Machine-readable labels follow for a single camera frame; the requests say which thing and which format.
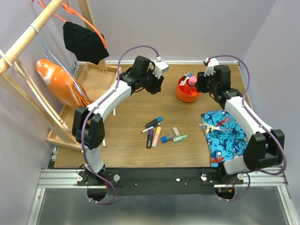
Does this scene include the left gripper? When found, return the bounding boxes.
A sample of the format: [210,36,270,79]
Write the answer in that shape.
[140,67,164,95]

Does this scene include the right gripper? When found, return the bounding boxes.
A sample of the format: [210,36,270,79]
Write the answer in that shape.
[194,69,218,94]

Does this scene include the pink cap glue stick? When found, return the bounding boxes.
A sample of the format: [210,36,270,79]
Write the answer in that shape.
[187,75,197,87]

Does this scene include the blue cap white marker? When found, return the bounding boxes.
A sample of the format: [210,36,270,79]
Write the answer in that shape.
[182,73,193,86]

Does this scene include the orange round organizer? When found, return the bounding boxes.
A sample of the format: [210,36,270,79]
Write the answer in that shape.
[176,78,200,103]

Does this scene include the blue cap black highlighter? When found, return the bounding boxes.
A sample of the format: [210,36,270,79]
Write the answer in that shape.
[145,116,163,128]

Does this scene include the black cap white marker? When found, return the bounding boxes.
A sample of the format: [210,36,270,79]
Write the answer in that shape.
[102,139,106,148]

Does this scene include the brown cap white marker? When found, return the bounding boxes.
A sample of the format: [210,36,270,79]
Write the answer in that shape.
[179,75,188,86]

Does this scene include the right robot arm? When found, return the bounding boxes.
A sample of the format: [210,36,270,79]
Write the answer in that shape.
[195,65,287,184]

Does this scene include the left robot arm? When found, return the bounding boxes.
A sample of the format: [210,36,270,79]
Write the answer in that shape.
[72,56,169,185]

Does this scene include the white marker thin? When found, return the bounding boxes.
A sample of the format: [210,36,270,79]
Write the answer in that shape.
[141,122,160,133]

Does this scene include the yellow cap pink highlighter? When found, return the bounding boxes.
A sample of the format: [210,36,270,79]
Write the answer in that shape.
[151,127,161,148]

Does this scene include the purple cap black highlighter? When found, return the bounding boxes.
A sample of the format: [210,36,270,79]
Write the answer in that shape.
[146,129,154,149]

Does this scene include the small beige eraser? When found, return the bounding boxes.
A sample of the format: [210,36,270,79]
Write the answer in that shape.
[172,127,180,136]

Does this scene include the blue cap grey glue stick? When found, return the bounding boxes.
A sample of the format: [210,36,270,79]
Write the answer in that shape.
[161,134,173,143]

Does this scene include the green highlighter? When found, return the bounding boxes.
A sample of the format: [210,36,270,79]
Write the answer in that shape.
[173,135,188,143]

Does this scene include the wooden tray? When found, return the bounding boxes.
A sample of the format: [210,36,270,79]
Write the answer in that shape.
[45,61,123,153]

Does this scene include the blue shark print shorts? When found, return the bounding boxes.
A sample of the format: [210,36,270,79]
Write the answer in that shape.
[199,110,248,167]

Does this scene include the black cloth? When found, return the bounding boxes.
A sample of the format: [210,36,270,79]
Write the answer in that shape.
[63,22,109,64]

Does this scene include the orange tie-dye cloth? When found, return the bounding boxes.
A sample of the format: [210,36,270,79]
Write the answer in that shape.
[36,59,93,108]

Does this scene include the orange hanger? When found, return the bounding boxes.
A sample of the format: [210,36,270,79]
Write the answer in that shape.
[30,0,107,50]

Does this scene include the wooden clothes rack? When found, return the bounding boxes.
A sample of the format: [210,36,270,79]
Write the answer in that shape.
[0,0,98,145]

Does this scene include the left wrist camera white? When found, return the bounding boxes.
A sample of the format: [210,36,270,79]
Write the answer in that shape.
[153,61,169,79]

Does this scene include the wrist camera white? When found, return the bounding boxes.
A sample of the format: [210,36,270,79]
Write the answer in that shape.
[153,61,169,79]
[203,58,219,76]

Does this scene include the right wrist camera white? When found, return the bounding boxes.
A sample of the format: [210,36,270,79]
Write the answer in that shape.
[203,58,219,76]

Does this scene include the blue wire hanger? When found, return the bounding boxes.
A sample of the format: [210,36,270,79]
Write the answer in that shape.
[37,34,85,96]

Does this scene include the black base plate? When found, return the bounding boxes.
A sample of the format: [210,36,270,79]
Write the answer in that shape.
[77,167,243,201]

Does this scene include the aluminium rail frame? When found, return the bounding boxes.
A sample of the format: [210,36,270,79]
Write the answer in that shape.
[27,166,300,225]

